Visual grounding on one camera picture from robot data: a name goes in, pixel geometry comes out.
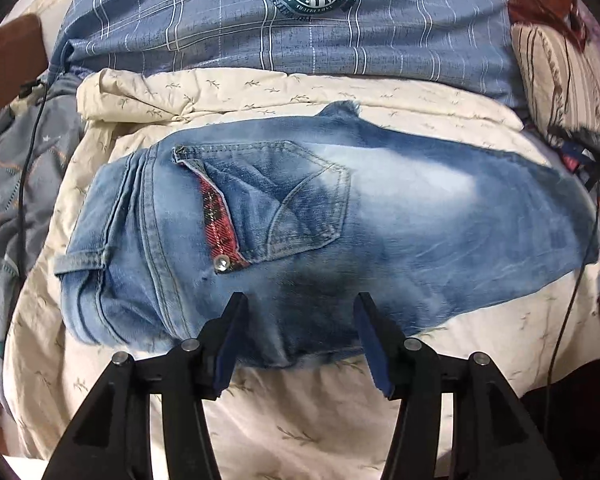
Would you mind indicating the cream leaf-print quilt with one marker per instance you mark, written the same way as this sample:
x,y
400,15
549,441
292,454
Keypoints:
x,y
305,435

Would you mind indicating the blue denim pants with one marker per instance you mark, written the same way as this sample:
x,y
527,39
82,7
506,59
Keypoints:
x,y
380,235

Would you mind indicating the blue plaid shirt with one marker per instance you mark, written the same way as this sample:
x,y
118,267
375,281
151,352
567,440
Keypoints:
x,y
205,20

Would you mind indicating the brown wooden headboard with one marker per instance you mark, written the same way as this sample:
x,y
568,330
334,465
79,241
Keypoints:
x,y
10,60

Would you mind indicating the person's dark clothing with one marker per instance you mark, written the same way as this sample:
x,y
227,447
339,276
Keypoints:
x,y
580,410

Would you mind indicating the grey patterned cloth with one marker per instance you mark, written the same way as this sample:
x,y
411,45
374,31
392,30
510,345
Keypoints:
x,y
5,185

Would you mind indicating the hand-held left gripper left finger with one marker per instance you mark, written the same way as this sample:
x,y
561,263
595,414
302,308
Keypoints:
x,y
230,342

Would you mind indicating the reddish brown cloth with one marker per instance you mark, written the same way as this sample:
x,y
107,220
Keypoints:
x,y
535,0

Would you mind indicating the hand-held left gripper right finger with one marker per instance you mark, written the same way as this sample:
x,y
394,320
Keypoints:
x,y
372,347

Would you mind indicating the striped pillow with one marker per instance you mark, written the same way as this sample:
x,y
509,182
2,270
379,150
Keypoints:
x,y
560,75

